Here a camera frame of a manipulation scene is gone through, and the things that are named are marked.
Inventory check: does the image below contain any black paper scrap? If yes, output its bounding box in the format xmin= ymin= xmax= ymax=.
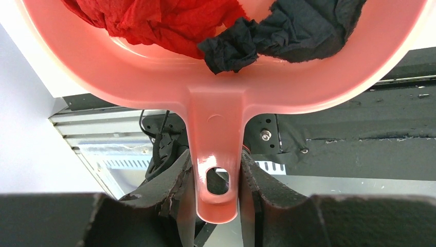
xmin=198 ymin=0 xmax=366 ymax=74

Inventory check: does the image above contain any left white slotted cable duct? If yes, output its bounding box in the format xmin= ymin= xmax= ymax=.
xmin=96 ymin=156 xmax=286 ymax=175

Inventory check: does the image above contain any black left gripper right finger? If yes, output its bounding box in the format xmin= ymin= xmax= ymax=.
xmin=239 ymin=151 xmax=314 ymax=246

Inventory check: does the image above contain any red paper scrap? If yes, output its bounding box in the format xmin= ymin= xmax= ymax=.
xmin=62 ymin=0 xmax=247 ymax=60

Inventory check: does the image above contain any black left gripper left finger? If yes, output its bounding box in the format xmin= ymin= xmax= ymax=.
xmin=120 ymin=150 xmax=196 ymax=246

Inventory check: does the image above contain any pink dustpan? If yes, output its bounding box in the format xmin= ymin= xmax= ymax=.
xmin=13 ymin=1 xmax=435 ymax=224

